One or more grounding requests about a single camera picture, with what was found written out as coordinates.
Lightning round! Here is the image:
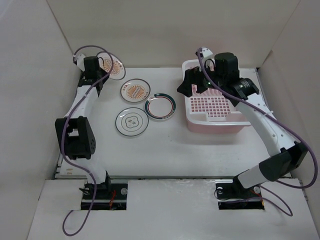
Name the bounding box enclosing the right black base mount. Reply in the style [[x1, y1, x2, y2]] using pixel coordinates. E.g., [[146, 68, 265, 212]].
[[214, 179, 265, 210]]

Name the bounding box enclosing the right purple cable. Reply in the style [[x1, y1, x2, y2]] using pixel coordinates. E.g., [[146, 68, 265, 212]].
[[196, 47, 320, 217]]

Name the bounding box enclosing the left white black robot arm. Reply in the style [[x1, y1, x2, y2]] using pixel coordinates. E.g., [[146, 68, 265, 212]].
[[54, 56, 112, 199]]

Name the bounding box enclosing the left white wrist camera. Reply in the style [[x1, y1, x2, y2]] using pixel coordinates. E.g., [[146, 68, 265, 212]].
[[72, 53, 87, 72]]

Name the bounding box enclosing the green quatrefoil plate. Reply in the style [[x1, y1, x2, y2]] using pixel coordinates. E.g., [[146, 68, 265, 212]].
[[115, 107, 149, 137]]

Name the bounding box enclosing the green red ring plate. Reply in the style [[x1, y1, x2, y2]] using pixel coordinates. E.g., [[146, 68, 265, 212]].
[[143, 93, 177, 121]]

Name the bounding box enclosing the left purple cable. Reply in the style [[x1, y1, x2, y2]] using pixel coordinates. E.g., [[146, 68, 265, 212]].
[[61, 45, 115, 236]]

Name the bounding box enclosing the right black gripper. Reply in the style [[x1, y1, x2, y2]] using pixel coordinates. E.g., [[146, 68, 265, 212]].
[[176, 60, 226, 98]]

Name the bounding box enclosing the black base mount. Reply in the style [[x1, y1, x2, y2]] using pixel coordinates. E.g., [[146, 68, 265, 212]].
[[214, 179, 265, 210], [79, 182, 128, 211]]

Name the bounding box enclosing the purple cable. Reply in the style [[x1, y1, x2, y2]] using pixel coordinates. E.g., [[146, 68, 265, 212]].
[[196, 47, 320, 217], [61, 45, 115, 236]]

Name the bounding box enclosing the pink white dish rack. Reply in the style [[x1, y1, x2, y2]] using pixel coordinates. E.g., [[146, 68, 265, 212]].
[[181, 58, 253, 133]]

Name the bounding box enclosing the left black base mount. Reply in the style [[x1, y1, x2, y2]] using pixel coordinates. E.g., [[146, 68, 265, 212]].
[[79, 182, 128, 211]]

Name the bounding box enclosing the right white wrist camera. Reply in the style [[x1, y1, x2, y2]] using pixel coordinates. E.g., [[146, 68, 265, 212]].
[[195, 47, 214, 66]]

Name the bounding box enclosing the orange sunburst plate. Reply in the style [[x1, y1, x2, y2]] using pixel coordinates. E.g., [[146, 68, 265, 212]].
[[120, 78, 151, 103], [96, 51, 126, 81]]

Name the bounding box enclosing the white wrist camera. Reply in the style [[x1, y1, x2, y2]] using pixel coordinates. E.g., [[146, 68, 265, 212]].
[[195, 47, 214, 66], [72, 53, 87, 72]]

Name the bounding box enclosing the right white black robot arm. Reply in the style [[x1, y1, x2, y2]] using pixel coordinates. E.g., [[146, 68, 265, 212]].
[[177, 48, 308, 198]]

